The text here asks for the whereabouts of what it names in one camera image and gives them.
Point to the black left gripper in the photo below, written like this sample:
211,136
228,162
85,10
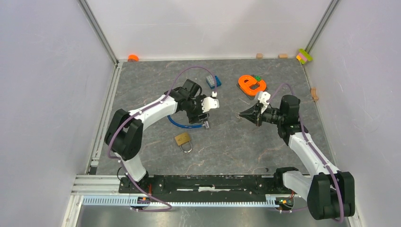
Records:
194,118

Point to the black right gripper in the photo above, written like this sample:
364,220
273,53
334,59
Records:
249,114

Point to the blue cable lock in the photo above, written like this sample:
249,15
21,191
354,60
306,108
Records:
205,124

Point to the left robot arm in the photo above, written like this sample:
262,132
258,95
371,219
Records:
125,131

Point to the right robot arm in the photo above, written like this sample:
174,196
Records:
328,191

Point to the orange letter e block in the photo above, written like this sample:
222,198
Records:
247,81

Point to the brass padlock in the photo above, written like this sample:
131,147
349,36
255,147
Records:
182,139

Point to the blue toy brick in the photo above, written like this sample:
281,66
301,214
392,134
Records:
213,81

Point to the curved wooden block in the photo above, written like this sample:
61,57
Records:
313,92

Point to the stacked coloured toy bricks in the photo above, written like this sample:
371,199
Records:
303,57

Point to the orange round cap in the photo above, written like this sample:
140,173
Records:
132,58

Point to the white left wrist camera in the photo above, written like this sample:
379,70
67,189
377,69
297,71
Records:
210,102

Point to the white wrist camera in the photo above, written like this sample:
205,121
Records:
263,98
210,102

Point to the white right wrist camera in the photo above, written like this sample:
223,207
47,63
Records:
263,98

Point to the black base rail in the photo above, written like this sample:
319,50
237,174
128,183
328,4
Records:
206,188

